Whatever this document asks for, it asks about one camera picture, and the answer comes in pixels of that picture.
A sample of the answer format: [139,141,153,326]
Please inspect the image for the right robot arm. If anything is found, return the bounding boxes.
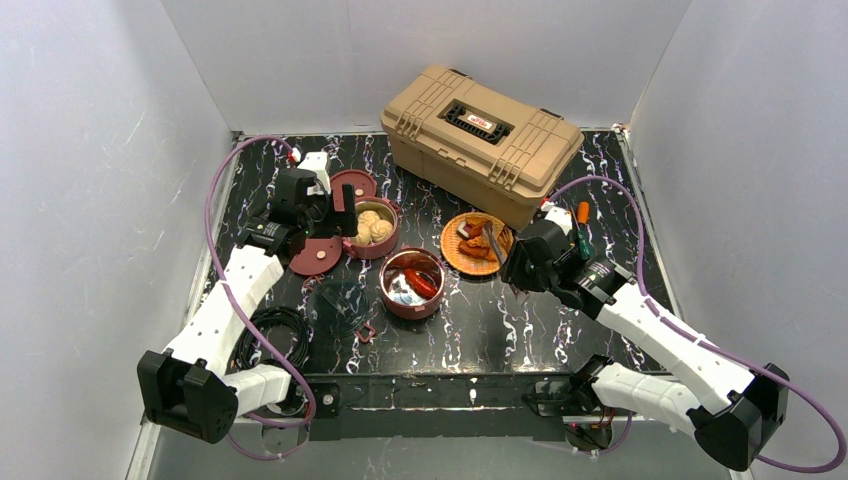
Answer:
[501,219,789,471]

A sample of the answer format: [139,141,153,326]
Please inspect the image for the metal food tongs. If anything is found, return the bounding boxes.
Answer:
[482,221,507,266]

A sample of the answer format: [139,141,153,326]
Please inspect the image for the coiled black cable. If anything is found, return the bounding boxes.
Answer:
[231,305,311,379]

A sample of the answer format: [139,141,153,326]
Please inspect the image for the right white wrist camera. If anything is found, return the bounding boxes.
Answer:
[541,201,569,236]

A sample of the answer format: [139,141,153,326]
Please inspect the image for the steamed bun front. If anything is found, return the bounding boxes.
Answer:
[350,223,372,246]

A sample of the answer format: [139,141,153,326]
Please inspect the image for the red lunch box clip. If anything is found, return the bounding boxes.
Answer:
[355,322,376,344]

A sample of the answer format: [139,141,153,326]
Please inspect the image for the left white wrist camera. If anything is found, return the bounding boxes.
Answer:
[287,148,332,196]

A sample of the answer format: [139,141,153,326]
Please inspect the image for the orange green screwdriver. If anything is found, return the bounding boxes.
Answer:
[575,201,594,260]

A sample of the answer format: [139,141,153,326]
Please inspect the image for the fried chicken pieces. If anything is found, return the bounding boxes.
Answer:
[458,217,508,261]

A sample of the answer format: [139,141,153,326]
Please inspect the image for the red round lid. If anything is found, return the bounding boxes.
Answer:
[287,236,344,277]
[330,169,377,200]

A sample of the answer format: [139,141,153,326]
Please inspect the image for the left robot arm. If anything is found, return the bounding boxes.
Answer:
[137,168,358,444]

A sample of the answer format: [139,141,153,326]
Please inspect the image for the red sausage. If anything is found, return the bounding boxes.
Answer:
[404,268,439,300]

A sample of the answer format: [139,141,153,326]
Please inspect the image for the sushi roll piece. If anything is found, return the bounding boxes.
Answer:
[456,220,475,240]

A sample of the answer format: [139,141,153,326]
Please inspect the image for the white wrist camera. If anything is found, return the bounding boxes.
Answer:
[287,148,332,196]
[541,201,569,236]

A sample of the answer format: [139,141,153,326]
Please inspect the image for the red round lid rear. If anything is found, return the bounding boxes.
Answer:
[330,169,377,200]

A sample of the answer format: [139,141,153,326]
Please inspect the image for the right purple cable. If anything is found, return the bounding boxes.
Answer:
[543,175,848,476]

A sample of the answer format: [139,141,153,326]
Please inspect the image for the dark transparent round lid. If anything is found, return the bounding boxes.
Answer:
[306,280,369,339]

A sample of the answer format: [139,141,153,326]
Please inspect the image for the tan plastic toolbox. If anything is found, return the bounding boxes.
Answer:
[380,65,584,230]

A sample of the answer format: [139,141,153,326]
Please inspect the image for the red round lid front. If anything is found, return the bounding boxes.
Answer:
[287,236,344,277]

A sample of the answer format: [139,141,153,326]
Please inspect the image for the steamed bun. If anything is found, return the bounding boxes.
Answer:
[350,223,372,246]
[358,210,382,227]
[369,219,394,244]

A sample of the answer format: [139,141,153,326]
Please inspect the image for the red steel lunch bowl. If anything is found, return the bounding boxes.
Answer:
[378,247,446,321]
[342,197,400,260]

